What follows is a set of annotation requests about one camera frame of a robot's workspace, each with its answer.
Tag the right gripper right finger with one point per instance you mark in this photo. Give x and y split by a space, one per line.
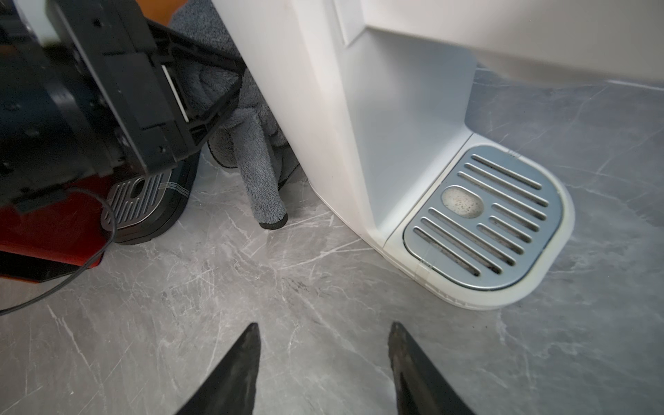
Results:
419 386

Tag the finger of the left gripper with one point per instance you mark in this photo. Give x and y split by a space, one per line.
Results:
172 47

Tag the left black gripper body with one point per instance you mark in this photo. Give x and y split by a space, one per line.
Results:
114 40

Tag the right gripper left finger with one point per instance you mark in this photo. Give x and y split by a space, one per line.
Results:
231 386

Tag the grey microfibre cloth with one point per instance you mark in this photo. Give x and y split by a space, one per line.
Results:
250 140

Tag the white coffee machine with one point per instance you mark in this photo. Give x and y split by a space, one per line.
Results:
373 95

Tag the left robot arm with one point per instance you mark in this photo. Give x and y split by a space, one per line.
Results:
89 87

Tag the black coffee machine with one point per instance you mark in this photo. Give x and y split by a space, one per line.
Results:
146 207

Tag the red capsule coffee machine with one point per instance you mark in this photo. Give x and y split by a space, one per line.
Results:
51 242

